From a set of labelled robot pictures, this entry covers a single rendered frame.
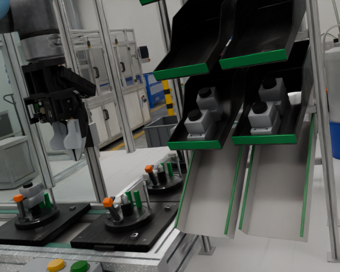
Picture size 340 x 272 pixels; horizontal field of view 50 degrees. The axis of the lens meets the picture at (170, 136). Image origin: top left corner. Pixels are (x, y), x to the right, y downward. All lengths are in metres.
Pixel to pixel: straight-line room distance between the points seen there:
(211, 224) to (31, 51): 0.53
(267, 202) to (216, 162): 0.16
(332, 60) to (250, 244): 0.81
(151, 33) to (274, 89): 11.70
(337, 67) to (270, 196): 0.81
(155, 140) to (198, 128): 2.29
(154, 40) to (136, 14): 1.03
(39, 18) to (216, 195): 0.53
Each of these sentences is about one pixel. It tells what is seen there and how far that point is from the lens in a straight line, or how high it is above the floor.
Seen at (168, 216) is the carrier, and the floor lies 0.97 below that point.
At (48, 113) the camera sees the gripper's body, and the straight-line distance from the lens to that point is 0.71.
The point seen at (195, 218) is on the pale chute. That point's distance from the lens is 0.88.
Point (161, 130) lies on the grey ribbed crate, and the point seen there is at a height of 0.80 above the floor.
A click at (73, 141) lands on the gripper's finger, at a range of 0.75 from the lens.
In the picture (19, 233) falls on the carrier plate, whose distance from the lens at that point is 1.21.
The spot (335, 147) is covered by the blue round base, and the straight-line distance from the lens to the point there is 1.62.
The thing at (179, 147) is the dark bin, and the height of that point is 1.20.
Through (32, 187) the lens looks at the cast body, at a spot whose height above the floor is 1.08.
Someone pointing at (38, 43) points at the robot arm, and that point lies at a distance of 0.72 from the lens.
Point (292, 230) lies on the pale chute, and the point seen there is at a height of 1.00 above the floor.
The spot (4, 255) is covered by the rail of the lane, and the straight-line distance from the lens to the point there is 1.14.
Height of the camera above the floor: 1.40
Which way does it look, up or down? 12 degrees down
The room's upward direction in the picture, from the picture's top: 11 degrees counter-clockwise
